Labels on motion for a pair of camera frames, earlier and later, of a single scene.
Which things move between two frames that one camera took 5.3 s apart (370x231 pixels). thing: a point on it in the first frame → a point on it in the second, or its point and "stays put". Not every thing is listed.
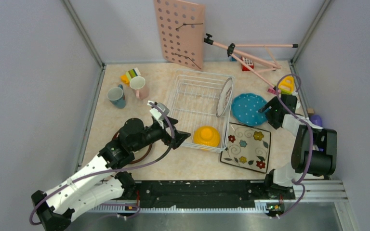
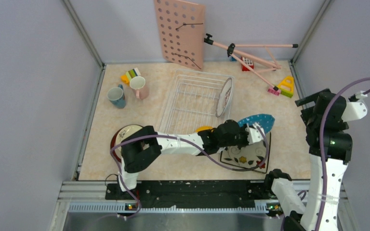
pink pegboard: (181, 26) stays put
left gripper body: (152, 134) → (240, 138)
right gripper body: (271, 113) → (308, 115)
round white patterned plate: (224, 97) stays put
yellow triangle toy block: (286, 84) stays put
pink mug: (138, 83) stays put
